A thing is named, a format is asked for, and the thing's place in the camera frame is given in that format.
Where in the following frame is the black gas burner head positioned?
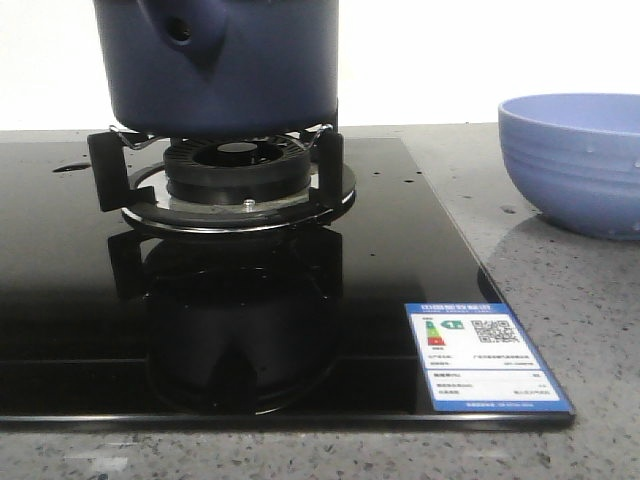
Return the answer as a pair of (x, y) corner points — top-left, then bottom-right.
(163, 135), (311, 205)

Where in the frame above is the blue energy efficiency label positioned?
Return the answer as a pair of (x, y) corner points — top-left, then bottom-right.
(405, 303), (572, 414)

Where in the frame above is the black pot support grate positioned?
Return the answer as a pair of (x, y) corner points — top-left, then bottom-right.
(87, 124), (356, 235)

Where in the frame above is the black glass gas cooktop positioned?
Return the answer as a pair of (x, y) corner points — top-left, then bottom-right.
(1, 138), (575, 431)

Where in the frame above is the light blue ceramic bowl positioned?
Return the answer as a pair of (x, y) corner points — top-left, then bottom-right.
(498, 93), (639, 240)

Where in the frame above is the dark blue cooking pot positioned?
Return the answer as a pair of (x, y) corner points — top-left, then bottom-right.
(94, 1), (339, 138)

